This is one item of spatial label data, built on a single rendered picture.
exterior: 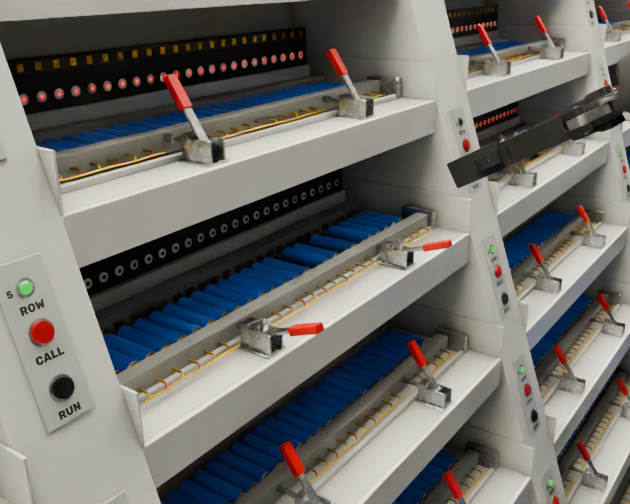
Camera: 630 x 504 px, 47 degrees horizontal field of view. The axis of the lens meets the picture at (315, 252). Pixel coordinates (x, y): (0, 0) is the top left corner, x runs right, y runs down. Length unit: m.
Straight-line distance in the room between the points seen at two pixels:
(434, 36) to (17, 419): 0.76
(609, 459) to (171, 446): 1.09
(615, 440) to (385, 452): 0.82
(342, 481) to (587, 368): 0.75
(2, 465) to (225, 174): 0.31
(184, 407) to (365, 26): 0.63
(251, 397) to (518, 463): 0.58
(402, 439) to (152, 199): 0.45
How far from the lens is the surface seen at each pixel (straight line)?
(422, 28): 1.05
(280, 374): 0.72
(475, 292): 1.08
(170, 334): 0.73
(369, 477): 0.86
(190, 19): 1.00
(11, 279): 0.55
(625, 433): 1.66
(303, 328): 0.68
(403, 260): 0.91
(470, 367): 1.07
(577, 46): 1.69
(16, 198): 0.56
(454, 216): 1.05
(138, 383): 0.66
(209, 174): 0.67
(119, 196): 0.61
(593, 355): 1.54
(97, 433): 0.58
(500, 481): 1.17
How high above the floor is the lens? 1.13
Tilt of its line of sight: 9 degrees down
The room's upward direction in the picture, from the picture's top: 16 degrees counter-clockwise
